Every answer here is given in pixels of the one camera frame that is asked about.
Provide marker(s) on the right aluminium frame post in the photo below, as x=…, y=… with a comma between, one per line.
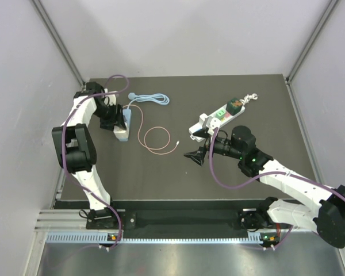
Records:
x=311, y=40

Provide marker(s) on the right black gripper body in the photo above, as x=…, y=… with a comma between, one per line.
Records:
x=216, y=145

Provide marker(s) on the left aluminium frame post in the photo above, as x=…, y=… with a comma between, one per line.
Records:
x=55, y=36

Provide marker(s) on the small white plug adapter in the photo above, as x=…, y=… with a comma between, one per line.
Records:
x=121, y=134

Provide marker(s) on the white multicolour power strip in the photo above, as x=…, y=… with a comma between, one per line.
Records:
x=228, y=118

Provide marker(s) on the aluminium frame post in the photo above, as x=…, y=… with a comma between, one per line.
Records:
x=55, y=36
x=311, y=40

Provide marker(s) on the light green plug adapter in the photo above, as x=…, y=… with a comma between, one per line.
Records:
x=221, y=114

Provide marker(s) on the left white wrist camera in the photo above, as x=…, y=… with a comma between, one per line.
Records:
x=111, y=98

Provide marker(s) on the white charger block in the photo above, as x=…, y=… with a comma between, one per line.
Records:
x=202, y=118

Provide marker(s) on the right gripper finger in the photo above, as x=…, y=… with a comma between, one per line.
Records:
x=202, y=133
x=197, y=156

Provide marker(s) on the dark green plug adapter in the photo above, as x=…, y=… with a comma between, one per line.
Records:
x=234, y=106

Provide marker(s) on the light blue power strip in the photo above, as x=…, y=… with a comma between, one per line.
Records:
x=158, y=98

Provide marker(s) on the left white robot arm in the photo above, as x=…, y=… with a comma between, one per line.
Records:
x=76, y=152

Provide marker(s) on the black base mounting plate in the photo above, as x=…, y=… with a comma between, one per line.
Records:
x=234, y=214

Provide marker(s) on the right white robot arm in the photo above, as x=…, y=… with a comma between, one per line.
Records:
x=319, y=208

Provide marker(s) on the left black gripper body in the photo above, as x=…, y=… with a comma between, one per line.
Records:
x=108, y=116

